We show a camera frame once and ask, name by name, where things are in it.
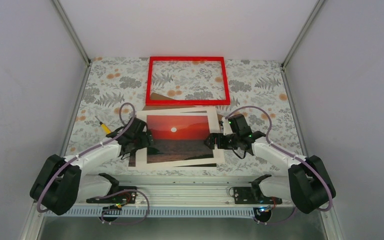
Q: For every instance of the sunset photo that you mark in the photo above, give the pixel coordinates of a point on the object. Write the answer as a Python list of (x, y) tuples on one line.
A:
[(178, 139)]

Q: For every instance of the aluminium corner post left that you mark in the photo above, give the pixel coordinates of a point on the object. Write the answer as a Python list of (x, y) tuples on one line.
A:
[(71, 31)]

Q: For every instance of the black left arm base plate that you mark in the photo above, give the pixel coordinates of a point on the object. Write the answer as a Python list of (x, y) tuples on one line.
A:
[(121, 195)]

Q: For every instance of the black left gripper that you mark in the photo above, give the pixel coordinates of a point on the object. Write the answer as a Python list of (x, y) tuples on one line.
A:
[(145, 142)]

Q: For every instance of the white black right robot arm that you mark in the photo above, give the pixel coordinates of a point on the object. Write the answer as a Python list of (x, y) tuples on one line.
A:
[(305, 180)]

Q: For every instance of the red picture frame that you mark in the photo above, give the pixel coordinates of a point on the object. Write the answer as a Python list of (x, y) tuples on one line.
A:
[(199, 102)]

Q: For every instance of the brown fibreboard backing board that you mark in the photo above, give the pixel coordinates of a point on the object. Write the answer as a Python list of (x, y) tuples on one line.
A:
[(156, 96)]

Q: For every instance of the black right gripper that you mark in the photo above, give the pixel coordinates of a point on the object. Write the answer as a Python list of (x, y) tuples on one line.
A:
[(220, 145)]

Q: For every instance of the white passe-partout mat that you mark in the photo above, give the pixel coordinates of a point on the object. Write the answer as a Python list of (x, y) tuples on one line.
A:
[(218, 159)]

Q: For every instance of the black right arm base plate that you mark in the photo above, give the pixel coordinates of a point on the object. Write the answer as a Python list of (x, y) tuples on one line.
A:
[(247, 196)]

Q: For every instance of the aluminium corner post right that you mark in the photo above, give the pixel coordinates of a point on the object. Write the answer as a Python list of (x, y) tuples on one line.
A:
[(303, 32)]

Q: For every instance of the aluminium corner post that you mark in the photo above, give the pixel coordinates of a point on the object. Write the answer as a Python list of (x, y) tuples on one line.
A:
[(71, 31), (303, 32)]

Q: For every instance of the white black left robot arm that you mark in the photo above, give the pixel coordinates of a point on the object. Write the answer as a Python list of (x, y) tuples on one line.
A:
[(80, 164)]

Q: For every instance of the grey slotted cable duct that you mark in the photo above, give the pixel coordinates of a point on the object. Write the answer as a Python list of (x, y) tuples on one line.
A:
[(161, 212)]

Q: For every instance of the yellow handled screwdriver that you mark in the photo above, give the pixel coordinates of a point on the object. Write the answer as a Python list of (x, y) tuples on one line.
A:
[(104, 127)]

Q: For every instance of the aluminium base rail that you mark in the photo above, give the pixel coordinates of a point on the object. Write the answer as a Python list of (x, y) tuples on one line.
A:
[(182, 193)]

